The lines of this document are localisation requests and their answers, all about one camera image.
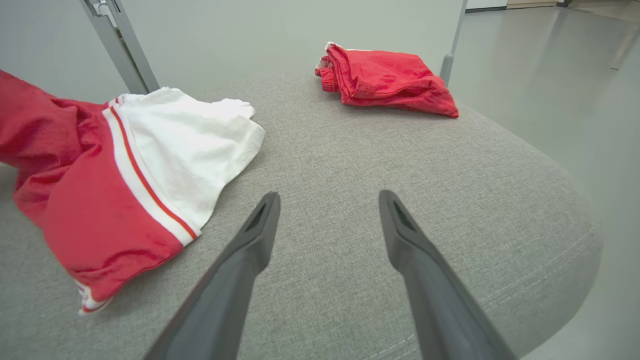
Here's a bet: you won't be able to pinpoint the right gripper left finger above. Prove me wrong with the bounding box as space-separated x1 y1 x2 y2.
144 191 282 360

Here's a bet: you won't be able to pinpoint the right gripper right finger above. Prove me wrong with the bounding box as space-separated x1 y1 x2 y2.
378 189 517 360

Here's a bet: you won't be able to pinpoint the red bulls jersey shirt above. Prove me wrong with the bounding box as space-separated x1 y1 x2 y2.
0 69 266 316

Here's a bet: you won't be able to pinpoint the red bulls shorts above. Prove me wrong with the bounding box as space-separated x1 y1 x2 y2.
315 42 460 119

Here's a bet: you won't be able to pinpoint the light grey partition panel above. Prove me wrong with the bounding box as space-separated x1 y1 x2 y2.
0 0 132 103
120 0 466 96

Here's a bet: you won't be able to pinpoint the grey partition post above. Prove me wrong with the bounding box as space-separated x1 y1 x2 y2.
79 0 149 96
107 0 161 95
440 0 469 87

